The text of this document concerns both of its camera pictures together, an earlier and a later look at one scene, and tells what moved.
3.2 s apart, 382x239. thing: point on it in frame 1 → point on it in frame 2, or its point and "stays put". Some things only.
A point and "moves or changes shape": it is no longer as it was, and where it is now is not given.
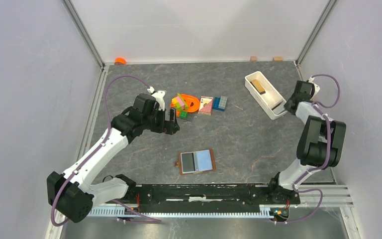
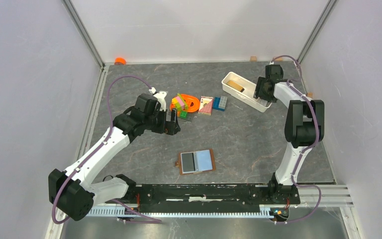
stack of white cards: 279,108 → 263,102
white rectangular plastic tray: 265,95 moves or changes shape
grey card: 188,162 stays put
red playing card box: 206,105 stays put
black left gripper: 169,127 stays put
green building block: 183,114 stays put
